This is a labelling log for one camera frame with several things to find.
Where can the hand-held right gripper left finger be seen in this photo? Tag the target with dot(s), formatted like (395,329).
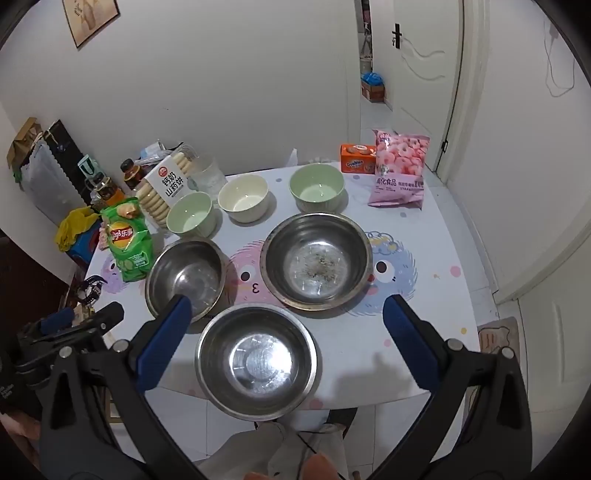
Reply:
(164,339)

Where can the dark wooden cabinet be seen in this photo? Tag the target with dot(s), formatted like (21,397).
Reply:
(32,277)

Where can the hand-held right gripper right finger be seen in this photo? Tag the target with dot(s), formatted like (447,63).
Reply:
(411,341)

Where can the clear glass cup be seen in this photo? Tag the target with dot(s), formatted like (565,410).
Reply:
(207,177)

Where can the wall poster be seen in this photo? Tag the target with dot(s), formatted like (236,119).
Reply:
(90,18)

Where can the green chips bag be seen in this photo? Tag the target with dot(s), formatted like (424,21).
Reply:
(127,249)

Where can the yellow cloth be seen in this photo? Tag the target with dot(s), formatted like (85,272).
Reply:
(74,226)

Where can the small steel bowl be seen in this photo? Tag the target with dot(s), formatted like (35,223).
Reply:
(256,360)

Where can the large steel bowl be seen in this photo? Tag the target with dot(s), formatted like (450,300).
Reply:
(318,263)

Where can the orange snack box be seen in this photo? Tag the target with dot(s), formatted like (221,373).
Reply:
(355,159)

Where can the green ceramic bowl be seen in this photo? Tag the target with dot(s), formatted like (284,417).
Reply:
(191,217)
(317,187)

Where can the green white carton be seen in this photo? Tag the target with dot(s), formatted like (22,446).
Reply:
(87,166)

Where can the pink snack bag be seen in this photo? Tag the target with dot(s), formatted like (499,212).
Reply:
(399,170)

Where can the dark drink bottle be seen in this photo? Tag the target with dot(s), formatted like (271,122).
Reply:
(130,173)

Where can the cardboard box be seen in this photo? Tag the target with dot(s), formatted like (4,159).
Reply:
(373,92)

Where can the clear biscuit box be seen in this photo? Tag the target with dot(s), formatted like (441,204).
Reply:
(161,189)

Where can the blue plastic bag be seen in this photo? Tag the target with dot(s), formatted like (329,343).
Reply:
(373,77)

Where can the brown paper bag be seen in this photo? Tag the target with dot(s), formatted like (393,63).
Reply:
(23,141)

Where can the orange tea bottle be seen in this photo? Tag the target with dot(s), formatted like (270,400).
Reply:
(108,191)

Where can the tissue pack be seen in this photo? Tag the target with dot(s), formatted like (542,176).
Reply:
(151,150)

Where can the cream ceramic bowl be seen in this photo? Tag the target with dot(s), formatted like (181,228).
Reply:
(243,198)

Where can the black wristwatch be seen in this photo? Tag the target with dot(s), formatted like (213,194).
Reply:
(92,286)

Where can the translucent white bag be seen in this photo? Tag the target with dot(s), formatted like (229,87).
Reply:
(46,180)

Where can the floor mat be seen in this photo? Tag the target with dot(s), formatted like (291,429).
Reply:
(498,334)

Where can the white door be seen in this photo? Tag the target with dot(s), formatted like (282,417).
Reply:
(429,69)

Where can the medium steel bowl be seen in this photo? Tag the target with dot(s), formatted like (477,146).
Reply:
(184,272)

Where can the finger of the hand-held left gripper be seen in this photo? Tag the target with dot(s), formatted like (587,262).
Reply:
(57,318)
(104,316)

